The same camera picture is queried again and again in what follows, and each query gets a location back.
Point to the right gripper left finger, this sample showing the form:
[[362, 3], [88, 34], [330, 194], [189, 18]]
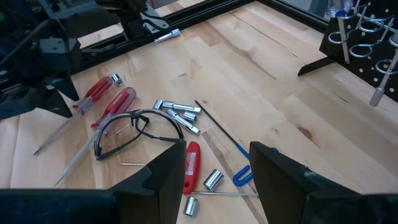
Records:
[[149, 199]]

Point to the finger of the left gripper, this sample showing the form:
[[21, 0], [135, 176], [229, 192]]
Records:
[[66, 87], [37, 99]]

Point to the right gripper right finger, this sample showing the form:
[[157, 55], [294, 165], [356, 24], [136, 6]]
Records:
[[286, 193]]

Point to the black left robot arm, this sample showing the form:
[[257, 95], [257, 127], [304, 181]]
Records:
[[133, 21]]

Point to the black safety glasses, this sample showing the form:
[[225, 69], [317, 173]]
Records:
[[121, 137]]

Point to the long chrome socket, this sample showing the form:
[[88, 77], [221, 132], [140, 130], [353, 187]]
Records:
[[183, 122], [186, 108]]

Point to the grey metal mounting plate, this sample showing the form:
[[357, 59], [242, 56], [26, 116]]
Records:
[[152, 21]]

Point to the chrome extension bar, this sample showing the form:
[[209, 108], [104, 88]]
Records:
[[166, 35]]

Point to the black perforated pegboard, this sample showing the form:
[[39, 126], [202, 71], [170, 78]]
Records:
[[360, 67]]

